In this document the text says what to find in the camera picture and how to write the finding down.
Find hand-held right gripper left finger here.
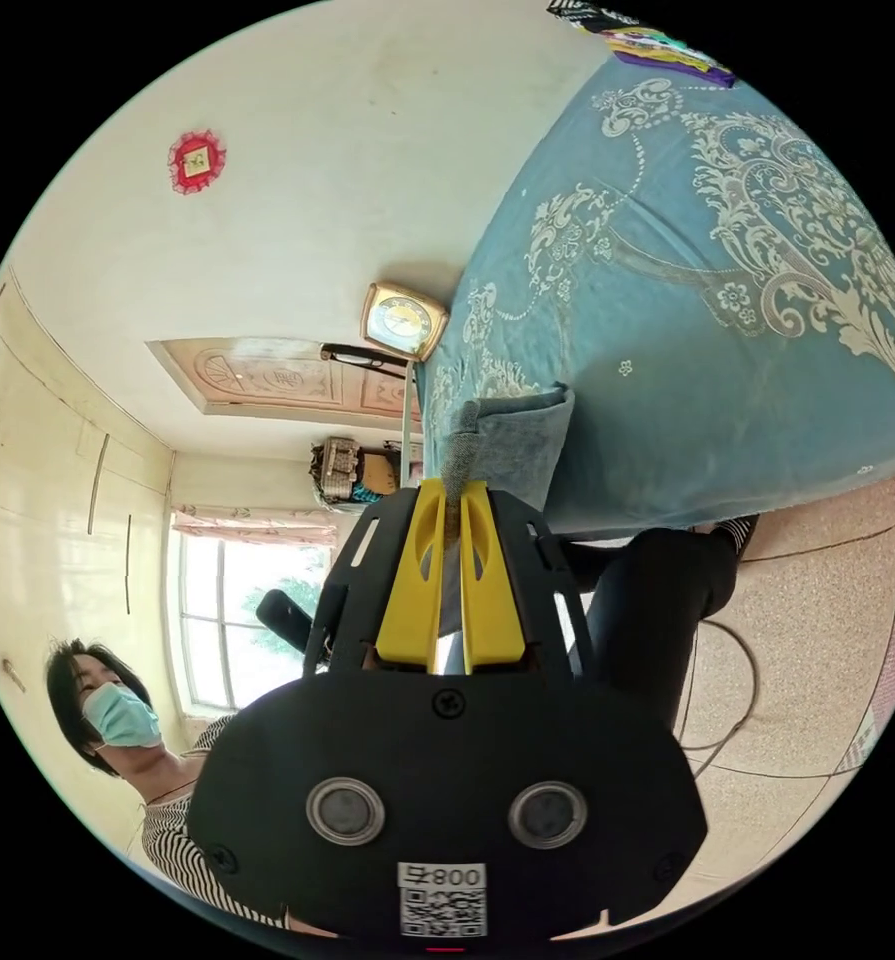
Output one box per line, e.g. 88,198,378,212
375,479,449,669

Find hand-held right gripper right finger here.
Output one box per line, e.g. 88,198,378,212
460,481,528,673

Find light blue jeans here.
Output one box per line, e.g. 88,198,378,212
435,380,577,655

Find person's right hand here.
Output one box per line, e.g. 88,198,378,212
281,903,340,940

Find woven basket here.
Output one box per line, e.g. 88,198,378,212
309,437,418,505

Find pink patterned curtain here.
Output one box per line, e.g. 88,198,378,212
170,503,340,547

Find window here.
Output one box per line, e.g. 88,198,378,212
169,528,336,714

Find bed with blue patterned quilt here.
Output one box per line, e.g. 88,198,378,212
415,56,895,538

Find carved wooden door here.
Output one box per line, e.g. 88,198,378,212
145,337,423,423

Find gold square clock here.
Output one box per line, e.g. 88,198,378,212
360,281,450,364

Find person's body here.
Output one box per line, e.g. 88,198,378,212
45,513,760,933

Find cream cupboard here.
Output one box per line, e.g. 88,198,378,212
0,269,178,856

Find pile of clothes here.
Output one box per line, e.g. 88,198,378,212
548,0,738,90

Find grey floor cable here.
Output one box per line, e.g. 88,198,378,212
675,614,763,753

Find red round wall ornament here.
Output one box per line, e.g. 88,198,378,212
167,128,229,197

